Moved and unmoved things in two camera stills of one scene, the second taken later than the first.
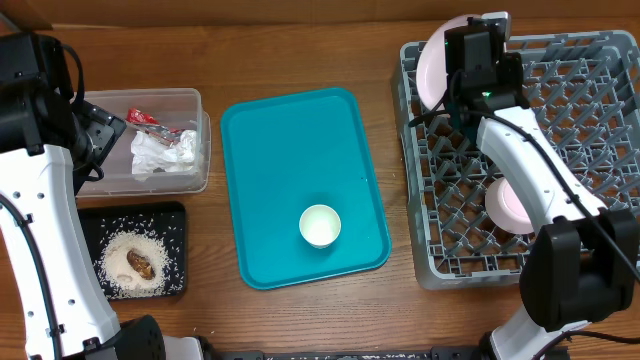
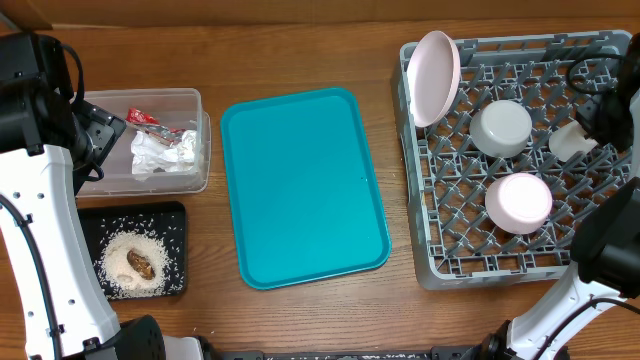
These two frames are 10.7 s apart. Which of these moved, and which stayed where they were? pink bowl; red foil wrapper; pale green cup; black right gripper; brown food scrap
Moved: black right gripper; pale green cup
Stayed: red foil wrapper; pink bowl; brown food scrap
